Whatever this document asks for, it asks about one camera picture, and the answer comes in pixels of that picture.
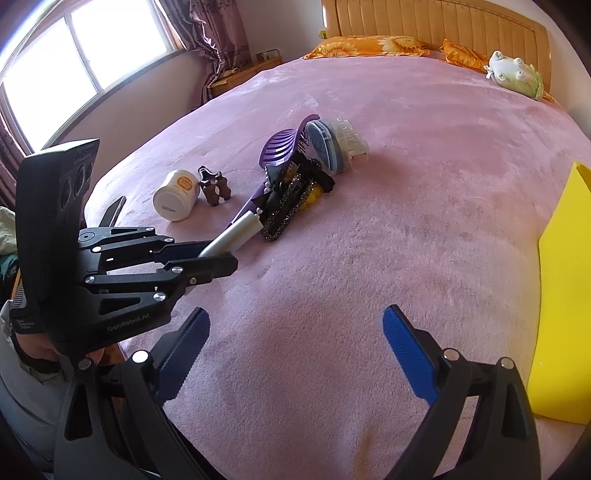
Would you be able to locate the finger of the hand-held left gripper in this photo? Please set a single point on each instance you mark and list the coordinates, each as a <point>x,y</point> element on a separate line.
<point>184,250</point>
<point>207,267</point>

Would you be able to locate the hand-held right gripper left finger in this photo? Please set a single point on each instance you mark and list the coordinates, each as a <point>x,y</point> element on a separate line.
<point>184,350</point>

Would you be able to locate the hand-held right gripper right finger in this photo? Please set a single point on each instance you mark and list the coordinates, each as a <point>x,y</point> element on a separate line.
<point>408,350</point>

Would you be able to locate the silver tube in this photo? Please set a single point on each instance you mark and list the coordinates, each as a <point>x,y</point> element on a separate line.
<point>235,233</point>

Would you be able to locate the white jar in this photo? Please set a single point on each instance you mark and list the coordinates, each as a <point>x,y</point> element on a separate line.
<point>178,198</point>

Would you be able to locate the brown hand grip exerciser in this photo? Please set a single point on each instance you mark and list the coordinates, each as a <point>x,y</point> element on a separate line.
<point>214,191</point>

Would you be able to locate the black rhinestone hair clip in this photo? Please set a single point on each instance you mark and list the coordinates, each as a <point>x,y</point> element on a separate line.
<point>284,212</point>

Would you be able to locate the black pearl bow hair clip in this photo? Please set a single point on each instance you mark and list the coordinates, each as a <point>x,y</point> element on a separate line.
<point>274,177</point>

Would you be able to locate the small yellow tube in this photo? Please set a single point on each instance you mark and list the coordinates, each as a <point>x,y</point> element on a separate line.
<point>311,199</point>

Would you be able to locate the purple hairbrush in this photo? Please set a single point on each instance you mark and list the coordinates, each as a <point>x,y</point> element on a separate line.
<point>281,143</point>

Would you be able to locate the yellow plastic bin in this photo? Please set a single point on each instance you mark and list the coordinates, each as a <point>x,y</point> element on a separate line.
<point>563,300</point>

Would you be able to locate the white claw hair clip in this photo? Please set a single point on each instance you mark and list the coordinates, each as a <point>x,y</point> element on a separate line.
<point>355,143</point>

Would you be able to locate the person's left forearm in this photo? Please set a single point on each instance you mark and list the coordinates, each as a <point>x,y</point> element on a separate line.
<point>27,406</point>

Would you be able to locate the person's left hand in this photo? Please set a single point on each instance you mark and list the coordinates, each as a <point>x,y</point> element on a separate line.
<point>41,347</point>

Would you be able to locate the pale crumpled cloth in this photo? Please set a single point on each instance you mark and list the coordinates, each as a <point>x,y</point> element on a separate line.
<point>7,226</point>

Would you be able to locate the dark long hair clip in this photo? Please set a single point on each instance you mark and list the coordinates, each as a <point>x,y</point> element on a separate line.
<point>113,211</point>

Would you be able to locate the window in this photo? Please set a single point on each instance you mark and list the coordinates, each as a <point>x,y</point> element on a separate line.
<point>92,55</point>

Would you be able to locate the wooden nightstand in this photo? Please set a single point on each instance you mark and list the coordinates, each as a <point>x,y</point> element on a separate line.
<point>240,76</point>

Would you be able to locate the small pale box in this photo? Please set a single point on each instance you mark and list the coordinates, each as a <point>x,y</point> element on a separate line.
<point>268,55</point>

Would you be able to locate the large orange floral pillow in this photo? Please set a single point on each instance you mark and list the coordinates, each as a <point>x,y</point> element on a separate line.
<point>364,46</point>

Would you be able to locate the cabbage plush toy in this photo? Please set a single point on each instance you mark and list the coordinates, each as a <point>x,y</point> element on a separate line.
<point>512,74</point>

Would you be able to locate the small orange floral pillow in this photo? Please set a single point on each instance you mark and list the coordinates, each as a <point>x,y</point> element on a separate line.
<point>461,55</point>

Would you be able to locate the wooden headboard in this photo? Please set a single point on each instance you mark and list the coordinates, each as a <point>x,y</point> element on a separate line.
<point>461,23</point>

